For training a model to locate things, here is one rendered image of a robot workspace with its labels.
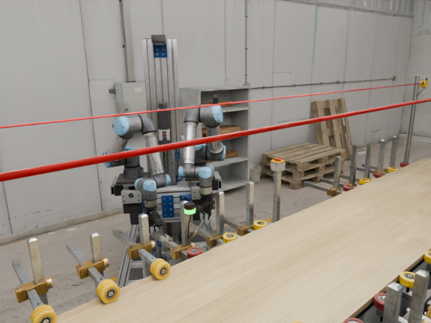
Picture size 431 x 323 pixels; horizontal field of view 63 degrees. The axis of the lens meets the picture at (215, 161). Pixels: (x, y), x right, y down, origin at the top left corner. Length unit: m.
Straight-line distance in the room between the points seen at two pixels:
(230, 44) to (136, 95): 1.75
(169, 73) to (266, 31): 3.38
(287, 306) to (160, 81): 1.81
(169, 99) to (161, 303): 1.60
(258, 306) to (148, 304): 0.45
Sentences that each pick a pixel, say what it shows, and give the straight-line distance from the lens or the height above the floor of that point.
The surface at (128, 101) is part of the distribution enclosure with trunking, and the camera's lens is 4.27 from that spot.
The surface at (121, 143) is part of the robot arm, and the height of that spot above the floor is 1.35.
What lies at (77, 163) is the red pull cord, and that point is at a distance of 0.37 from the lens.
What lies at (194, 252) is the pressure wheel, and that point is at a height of 0.91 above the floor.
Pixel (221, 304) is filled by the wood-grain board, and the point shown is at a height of 0.90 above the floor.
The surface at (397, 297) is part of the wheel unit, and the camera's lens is 1.30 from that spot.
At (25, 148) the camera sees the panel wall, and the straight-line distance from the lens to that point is 4.26.
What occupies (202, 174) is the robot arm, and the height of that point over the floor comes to 1.22.
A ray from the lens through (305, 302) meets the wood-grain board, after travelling 1.59.
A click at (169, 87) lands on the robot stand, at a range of 2.70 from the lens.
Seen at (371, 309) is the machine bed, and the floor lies 0.79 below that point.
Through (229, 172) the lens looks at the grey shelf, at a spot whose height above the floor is 0.19.
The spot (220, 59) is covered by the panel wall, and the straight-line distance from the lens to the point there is 5.26.
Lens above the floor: 1.84
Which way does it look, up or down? 15 degrees down
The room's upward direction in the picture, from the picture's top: 1 degrees counter-clockwise
